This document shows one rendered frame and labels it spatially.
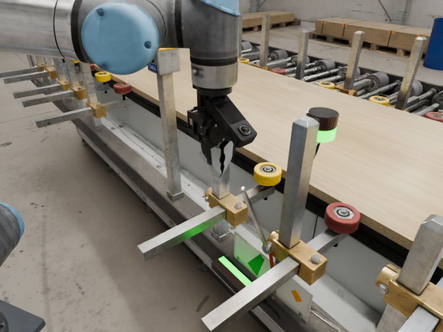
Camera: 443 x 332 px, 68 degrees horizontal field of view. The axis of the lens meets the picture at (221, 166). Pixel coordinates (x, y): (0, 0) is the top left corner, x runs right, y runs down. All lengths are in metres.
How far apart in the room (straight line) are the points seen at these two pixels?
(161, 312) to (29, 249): 0.92
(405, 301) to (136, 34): 0.57
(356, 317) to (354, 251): 0.17
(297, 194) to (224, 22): 0.35
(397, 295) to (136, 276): 1.46
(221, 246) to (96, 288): 1.03
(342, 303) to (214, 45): 0.76
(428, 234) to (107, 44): 0.51
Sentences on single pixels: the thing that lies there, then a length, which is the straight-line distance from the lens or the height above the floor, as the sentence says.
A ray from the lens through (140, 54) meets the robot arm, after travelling 0.47.
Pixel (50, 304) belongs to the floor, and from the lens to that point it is 1.92.
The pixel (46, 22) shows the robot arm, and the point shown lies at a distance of 0.51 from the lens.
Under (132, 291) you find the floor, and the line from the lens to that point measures 1.83.
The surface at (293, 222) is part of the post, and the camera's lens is 0.72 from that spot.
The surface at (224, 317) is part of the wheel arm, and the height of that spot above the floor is 0.86.
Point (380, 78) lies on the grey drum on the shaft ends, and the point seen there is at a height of 0.84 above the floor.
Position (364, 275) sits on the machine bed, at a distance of 0.99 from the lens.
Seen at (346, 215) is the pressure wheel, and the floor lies 0.90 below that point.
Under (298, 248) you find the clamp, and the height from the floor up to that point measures 0.87.
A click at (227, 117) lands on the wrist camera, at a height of 1.16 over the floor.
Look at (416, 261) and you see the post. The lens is 0.59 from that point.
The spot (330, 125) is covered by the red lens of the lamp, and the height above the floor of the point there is 1.16.
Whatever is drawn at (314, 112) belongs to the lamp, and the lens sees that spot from 0.64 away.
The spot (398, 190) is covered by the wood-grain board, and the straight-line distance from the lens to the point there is 0.99.
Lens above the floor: 1.41
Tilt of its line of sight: 32 degrees down
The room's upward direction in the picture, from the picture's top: straight up
